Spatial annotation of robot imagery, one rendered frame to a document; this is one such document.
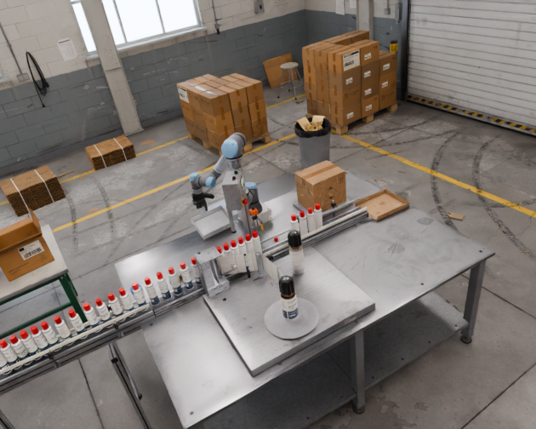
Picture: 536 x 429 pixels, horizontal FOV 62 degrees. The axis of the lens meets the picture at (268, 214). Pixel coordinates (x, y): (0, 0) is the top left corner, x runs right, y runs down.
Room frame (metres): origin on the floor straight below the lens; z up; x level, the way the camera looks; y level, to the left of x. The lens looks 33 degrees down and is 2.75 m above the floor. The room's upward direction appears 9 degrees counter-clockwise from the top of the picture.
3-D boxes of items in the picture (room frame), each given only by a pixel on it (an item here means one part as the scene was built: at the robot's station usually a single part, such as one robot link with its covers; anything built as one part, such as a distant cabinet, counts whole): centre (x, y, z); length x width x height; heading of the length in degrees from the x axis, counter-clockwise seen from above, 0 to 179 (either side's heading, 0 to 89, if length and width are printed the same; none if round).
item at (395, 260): (2.34, -0.11, 0.82); 2.10 x 1.50 x 0.02; 114
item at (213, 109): (6.45, 0.42, 0.45); 1.20 x 0.84 x 0.89; 30
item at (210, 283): (2.13, 0.40, 1.01); 0.14 x 0.13 x 0.26; 114
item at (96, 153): (6.45, 2.24, 0.11); 0.65 x 0.54 x 0.22; 115
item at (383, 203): (2.79, -0.86, 0.85); 0.30 x 0.26 x 0.04; 114
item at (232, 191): (2.42, 0.18, 1.38); 0.17 x 0.10 x 0.19; 169
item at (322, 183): (2.95, -0.44, 0.99); 0.30 x 0.24 x 0.27; 115
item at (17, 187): (5.44, 3.06, 0.16); 0.65 x 0.54 x 0.32; 123
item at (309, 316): (1.77, -0.04, 0.89); 0.31 x 0.31 x 0.01
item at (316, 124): (5.14, -0.73, 0.50); 0.42 x 0.41 x 0.28; 118
